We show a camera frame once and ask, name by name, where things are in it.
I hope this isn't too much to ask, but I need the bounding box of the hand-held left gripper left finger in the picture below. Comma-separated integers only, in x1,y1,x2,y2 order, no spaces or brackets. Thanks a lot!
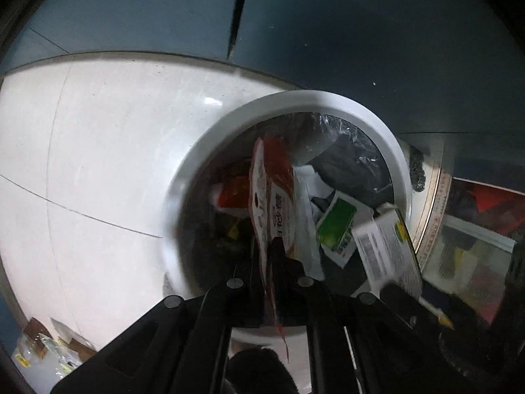
51,250,267,394

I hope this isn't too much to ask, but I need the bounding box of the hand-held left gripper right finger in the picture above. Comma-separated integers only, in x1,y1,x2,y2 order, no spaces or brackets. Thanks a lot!
271,240,485,394

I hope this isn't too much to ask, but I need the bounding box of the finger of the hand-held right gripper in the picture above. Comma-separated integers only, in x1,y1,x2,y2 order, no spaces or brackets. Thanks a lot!
379,281,454,331

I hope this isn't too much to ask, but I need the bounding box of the white barcode box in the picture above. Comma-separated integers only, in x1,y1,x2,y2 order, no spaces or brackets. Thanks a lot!
352,203,424,298

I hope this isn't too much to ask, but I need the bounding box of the green white sachet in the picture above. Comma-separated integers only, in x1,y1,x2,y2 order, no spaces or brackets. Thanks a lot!
315,191,375,269

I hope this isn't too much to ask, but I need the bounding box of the white tissue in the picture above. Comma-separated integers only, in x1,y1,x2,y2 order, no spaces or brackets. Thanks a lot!
293,164,335,214

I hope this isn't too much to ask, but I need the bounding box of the small red wrapper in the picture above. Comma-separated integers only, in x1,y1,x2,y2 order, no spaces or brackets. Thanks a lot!
211,174,253,218

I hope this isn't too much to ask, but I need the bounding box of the red snack packet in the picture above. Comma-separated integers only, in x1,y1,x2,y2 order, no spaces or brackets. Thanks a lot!
248,135,325,364

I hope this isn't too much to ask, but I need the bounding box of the white rimmed trash bin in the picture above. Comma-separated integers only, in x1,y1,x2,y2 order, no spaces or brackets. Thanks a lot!
162,89,413,345

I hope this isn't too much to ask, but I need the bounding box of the dark fuzzy cloth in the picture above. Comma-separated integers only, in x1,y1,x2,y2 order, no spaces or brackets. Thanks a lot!
227,347,300,394

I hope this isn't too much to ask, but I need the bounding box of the gold threshold strip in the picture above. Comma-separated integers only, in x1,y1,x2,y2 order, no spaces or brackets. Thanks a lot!
414,160,454,255

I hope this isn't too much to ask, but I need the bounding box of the black mesh pad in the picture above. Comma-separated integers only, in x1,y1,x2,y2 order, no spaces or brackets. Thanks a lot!
410,147,428,193

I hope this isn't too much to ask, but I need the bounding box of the clear bin liner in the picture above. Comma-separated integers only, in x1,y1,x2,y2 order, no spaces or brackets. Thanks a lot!
301,113,396,210

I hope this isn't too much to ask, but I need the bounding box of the cardboard and plastic packaging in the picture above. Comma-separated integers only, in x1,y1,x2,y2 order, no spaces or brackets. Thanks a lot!
12,316,97,380

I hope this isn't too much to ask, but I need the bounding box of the dark blue base cabinet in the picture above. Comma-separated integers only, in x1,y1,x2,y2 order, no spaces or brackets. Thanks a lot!
0,0,525,198

